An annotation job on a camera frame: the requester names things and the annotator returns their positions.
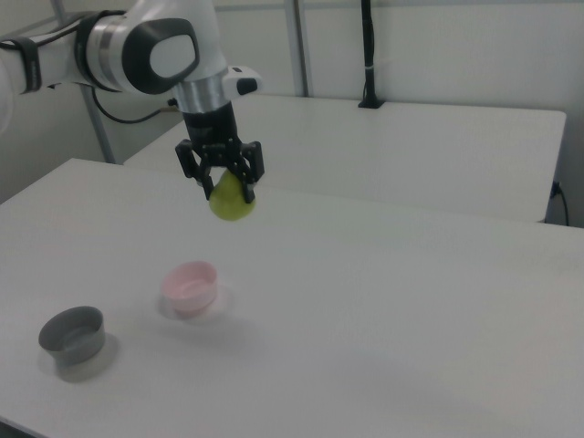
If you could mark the white adjacent table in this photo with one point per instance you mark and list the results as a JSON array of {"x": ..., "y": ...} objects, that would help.
[{"x": 410, "y": 150}]

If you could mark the gray bowl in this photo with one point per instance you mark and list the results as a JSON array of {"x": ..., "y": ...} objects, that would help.
[{"x": 73, "y": 340}]

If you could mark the aluminium partition post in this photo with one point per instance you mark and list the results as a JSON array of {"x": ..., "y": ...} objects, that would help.
[
  {"x": 102, "y": 137},
  {"x": 300, "y": 45}
]

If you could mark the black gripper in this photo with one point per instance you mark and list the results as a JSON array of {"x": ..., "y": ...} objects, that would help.
[{"x": 212, "y": 128}]

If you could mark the pink bowl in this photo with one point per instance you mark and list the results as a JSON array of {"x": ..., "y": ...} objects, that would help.
[{"x": 189, "y": 292}]

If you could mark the green pear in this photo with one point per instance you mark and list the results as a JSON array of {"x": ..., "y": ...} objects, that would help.
[{"x": 230, "y": 205}]

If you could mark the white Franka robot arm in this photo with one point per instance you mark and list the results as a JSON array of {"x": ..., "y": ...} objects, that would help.
[{"x": 150, "y": 50}]

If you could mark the black camera pole with base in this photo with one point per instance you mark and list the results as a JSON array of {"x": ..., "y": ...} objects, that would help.
[{"x": 368, "y": 55}]

